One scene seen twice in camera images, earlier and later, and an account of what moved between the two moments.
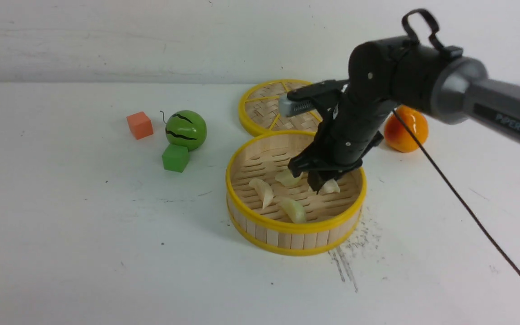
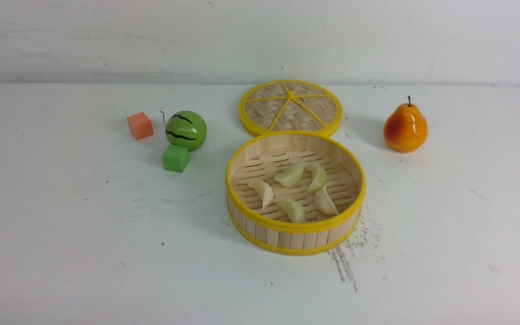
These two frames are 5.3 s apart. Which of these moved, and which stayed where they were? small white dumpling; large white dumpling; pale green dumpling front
Moved: small white dumpling
Stayed: pale green dumpling front; large white dumpling
